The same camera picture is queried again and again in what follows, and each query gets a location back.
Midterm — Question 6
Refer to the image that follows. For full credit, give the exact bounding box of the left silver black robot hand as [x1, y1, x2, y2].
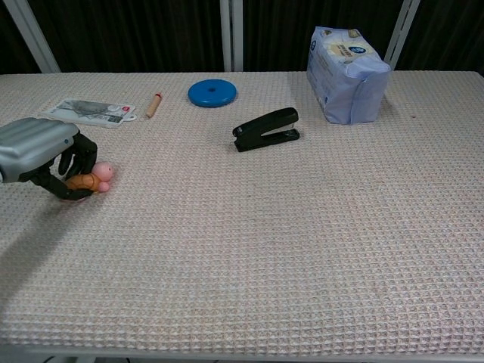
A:
[0, 116, 99, 201]

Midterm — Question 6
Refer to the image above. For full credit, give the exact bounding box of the small pink and brown doll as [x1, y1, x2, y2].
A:
[63, 160, 116, 203]

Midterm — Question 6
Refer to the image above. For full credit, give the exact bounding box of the flat white packaged card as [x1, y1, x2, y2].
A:
[40, 98, 138, 130]

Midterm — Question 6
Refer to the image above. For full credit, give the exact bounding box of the black curtain panel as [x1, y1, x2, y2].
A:
[28, 0, 222, 74]
[242, 0, 406, 73]
[0, 0, 41, 75]
[394, 0, 484, 73]

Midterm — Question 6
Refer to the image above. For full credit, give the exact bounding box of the small wooden stick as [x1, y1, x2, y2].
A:
[144, 92, 165, 119]

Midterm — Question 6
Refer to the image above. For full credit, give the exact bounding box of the blue round disc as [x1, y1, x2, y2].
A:
[187, 78, 238, 109]

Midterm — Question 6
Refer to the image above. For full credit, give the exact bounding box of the black stapler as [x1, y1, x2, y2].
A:
[231, 107, 302, 154]

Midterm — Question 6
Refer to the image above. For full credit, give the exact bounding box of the beige waffle table cloth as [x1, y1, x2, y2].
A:
[0, 70, 484, 357]

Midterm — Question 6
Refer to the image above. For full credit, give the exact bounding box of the light blue tissue pack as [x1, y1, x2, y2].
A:
[306, 26, 392, 126]

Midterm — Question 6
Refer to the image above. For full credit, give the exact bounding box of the white frame post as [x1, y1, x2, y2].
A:
[219, 0, 244, 73]
[2, 0, 62, 74]
[383, 0, 422, 72]

